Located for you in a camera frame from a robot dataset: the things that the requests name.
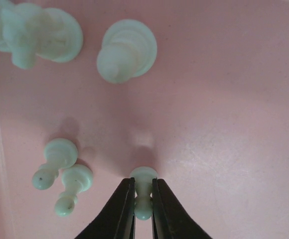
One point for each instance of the pink plastic tray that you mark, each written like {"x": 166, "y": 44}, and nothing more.
{"x": 211, "y": 116}

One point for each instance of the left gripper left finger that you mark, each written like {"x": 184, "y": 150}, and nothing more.
{"x": 116, "y": 220}

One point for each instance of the white chess pawn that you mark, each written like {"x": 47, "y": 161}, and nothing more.
{"x": 59, "y": 153}
{"x": 75, "y": 179}
{"x": 143, "y": 186}

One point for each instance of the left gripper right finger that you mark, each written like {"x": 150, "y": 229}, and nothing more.
{"x": 170, "y": 220}

